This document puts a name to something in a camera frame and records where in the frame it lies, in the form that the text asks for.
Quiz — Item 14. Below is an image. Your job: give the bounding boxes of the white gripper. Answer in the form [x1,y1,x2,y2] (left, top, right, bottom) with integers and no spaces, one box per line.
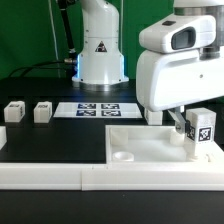
[136,50,224,134]

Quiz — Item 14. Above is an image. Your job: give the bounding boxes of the white square table top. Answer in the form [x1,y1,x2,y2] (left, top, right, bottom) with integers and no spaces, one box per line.
[105,125,224,164]

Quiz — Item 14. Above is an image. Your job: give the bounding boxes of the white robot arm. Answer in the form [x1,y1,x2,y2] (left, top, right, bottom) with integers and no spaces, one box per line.
[57,0,224,133]

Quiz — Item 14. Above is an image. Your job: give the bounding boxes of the white marker sheet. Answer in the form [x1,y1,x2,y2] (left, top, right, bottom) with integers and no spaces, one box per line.
[54,102,142,119]

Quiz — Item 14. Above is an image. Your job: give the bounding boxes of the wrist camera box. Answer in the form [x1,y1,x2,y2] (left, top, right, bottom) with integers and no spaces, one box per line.
[139,14,216,54]

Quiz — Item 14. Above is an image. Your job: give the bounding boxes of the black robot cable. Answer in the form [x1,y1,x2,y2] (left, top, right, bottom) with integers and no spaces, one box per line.
[7,0,78,78]

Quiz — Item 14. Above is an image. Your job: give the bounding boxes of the white hanging cable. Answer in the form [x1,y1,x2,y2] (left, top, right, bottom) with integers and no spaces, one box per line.
[47,0,62,78]

